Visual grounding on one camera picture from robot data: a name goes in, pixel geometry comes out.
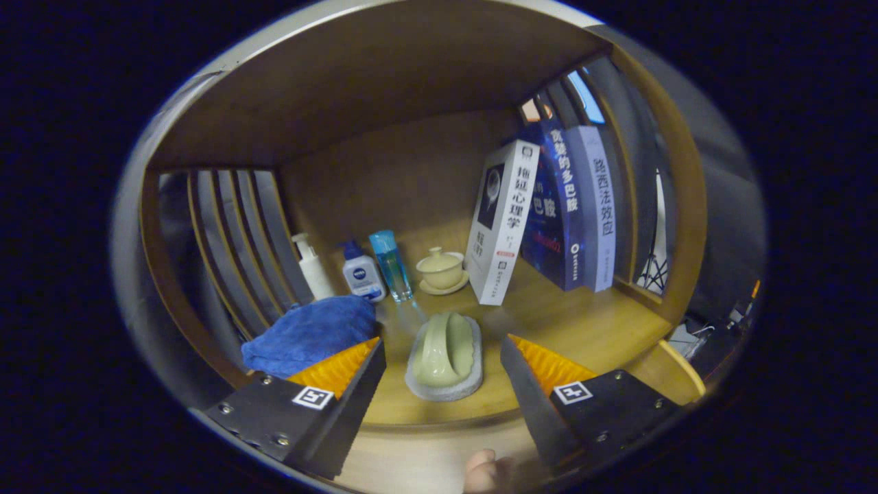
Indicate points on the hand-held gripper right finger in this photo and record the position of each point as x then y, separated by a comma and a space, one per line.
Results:
528, 398

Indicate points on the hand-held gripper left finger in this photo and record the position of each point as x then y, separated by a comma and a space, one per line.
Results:
357, 405

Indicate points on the green scrub brush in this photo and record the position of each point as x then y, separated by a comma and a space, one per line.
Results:
446, 350

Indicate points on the wooden countertop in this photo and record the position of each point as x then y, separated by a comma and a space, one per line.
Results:
569, 322

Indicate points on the wooden cabinet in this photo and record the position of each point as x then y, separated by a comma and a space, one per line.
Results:
357, 89

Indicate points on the blue folded towel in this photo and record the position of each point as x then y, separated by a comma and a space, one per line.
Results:
309, 333

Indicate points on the white bottle with blue cap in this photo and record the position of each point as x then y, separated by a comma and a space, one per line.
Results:
362, 274

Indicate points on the white pump bottle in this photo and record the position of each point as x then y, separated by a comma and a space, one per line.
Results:
315, 274

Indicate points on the clear blue bottle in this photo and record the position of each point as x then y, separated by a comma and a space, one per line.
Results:
392, 267

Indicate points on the cream lidded tea cup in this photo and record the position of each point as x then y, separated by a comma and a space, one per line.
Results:
441, 269

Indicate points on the white book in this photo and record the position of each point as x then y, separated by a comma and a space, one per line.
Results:
504, 219

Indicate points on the tripod stand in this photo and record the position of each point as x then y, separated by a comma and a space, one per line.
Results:
653, 267

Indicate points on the dark blue book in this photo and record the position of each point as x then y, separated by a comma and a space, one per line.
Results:
559, 206

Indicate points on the black equipment with orange parts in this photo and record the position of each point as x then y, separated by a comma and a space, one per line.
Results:
720, 343

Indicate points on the pale purple book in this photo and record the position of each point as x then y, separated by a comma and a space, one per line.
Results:
598, 206

